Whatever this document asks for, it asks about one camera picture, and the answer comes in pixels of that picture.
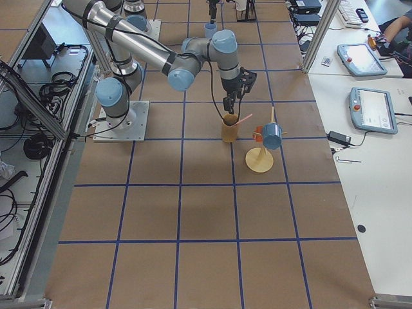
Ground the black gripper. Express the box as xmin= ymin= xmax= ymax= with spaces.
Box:
xmin=221 ymin=67 xmax=258 ymax=115
xmin=207 ymin=0 xmax=219 ymax=13

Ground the pink chopstick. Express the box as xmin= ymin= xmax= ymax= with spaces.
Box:
xmin=234 ymin=113 xmax=253 ymax=126

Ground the light blue plastic cup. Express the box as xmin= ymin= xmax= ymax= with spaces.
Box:
xmin=204 ymin=23 xmax=218 ymax=39

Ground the person forearm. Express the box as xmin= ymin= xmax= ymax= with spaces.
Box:
xmin=384 ymin=10 xmax=411 ymax=42

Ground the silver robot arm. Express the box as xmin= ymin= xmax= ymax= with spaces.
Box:
xmin=62 ymin=1 xmax=257 ymax=113
xmin=122 ymin=0 xmax=218 ymax=20

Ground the bamboo wooden cup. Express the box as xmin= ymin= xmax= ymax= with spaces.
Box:
xmin=221 ymin=113 xmax=239 ymax=143

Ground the orange cup on stand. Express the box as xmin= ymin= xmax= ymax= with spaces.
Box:
xmin=252 ymin=126 xmax=263 ymax=143

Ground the blue cup on stand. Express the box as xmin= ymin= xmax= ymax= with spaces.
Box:
xmin=261 ymin=122 xmax=282 ymax=150

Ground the wooden mug tree stand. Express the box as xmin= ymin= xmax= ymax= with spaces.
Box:
xmin=245 ymin=106 xmax=285 ymax=173

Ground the black power adapter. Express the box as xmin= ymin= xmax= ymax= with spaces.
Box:
xmin=327 ymin=131 xmax=351 ymax=146

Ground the allen key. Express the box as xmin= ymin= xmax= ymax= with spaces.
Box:
xmin=335 ymin=156 xmax=361 ymax=164

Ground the teach pendant far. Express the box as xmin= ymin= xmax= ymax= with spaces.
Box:
xmin=337 ymin=44 xmax=387 ymax=77

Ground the teach pendant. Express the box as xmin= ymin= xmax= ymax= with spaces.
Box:
xmin=348 ymin=87 xmax=398 ymax=135
xmin=337 ymin=44 xmax=387 ymax=77

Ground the white keyboard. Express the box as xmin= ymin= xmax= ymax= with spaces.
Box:
xmin=337 ymin=1 xmax=363 ymax=28

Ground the teach pendant near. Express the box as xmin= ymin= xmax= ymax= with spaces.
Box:
xmin=348 ymin=87 xmax=398 ymax=135

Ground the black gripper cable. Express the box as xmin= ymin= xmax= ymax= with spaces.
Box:
xmin=205 ymin=59 xmax=232 ymax=122

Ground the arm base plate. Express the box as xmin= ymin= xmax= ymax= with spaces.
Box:
xmin=145 ymin=19 xmax=162 ymax=41
xmin=93 ymin=100 xmax=149 ymax=142

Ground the aluminium frame post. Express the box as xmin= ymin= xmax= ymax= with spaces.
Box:
xmin=302 ymin=0 xmax=341 ymax=73

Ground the coiled black cable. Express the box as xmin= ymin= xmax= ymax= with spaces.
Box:
xmin=23 ymin=131 xmax=53 ymax=162

